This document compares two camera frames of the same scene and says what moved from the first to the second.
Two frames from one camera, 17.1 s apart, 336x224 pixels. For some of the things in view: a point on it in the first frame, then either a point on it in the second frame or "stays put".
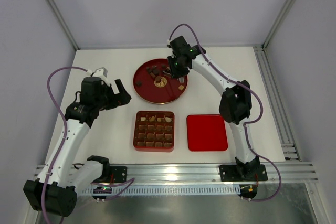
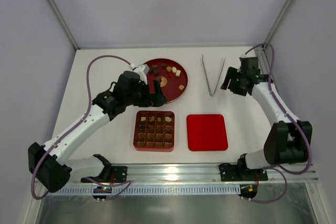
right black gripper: (177, 71) → (233, 83)
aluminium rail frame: (183, 179) stays put
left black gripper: (113, 98) → (150, 96)
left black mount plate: (119, 173) stays put
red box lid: (206, 132) stays put
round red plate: (153, 82) stays put
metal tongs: (167, 71) → (209, 91)
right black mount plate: (230, 173) stays put
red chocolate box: (154, 131) stays put
